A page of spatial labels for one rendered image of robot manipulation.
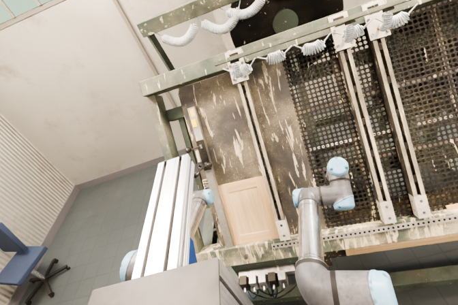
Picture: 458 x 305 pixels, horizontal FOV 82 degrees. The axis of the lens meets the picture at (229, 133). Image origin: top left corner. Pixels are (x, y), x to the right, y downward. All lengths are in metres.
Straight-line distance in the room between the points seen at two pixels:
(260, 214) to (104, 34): 2.87
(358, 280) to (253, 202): 1.05
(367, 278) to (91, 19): 3.57
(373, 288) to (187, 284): 0.48
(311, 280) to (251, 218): 1.02
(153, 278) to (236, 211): 1.30
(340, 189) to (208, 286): 0.72
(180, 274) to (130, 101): 3.62
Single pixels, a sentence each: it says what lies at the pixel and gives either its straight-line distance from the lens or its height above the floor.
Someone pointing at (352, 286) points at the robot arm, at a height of 1.68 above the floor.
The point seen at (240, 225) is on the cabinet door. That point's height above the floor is 0.99.
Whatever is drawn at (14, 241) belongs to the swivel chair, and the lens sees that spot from 3.95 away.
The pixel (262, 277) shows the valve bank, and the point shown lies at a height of 0.77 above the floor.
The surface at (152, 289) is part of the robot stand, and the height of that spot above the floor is 2.03.
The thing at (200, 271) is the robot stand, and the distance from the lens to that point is 0.49.
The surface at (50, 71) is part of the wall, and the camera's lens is 4.22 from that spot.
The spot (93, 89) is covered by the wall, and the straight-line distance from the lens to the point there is 4.10.
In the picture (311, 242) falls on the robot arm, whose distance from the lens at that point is 0.92.
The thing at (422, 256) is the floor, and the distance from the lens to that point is 2.77.
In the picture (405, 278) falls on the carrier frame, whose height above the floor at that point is 0.18.
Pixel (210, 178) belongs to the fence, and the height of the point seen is 1.30.
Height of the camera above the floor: 2.43
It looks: 34 degrees down
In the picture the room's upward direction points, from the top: 24 degrees counter-clockwise
